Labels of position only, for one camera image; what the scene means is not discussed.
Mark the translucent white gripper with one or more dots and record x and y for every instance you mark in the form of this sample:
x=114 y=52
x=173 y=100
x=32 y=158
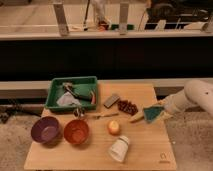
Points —
x=169 y=109

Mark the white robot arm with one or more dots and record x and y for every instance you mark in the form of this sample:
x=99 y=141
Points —
x=195 y=93

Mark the white plastic cup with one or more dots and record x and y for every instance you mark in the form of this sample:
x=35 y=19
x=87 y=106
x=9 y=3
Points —
x=119 y=148

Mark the yellow banana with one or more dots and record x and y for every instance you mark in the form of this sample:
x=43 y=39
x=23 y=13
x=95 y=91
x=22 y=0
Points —
x=138 y=116

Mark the dark red grapes bunch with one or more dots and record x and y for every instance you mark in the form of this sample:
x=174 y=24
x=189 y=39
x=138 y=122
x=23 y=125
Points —
x=127 y=107

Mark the wooden board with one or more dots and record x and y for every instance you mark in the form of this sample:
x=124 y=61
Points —
x=149 y=150

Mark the grey rectangular block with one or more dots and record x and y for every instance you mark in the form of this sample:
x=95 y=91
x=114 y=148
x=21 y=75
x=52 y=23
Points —
x=111 y=100

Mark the yellow red apple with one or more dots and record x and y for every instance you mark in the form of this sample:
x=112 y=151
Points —
x=113 y=127

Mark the orange carrot in tray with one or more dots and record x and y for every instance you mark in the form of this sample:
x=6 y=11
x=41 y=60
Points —
x=93 y=100

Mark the green cloth in tray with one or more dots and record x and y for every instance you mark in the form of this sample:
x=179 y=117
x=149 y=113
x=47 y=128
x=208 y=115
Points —
x=82 y=91

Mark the small dark metal object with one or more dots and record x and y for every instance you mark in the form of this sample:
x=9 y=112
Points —
x=79 y=113

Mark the orange bowl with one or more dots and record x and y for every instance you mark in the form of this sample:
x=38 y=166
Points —
x=76 y=132

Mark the green plastic tray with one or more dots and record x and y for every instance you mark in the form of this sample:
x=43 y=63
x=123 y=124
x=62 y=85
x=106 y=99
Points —
x=56 y=90

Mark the metal tool in tray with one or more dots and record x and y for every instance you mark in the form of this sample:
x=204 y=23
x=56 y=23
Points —
x=68 y=87

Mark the grey cloth in tray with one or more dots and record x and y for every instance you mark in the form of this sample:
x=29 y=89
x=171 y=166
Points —
x=67 y=99

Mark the purple bowl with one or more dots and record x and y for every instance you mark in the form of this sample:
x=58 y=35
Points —
x=46 y=130

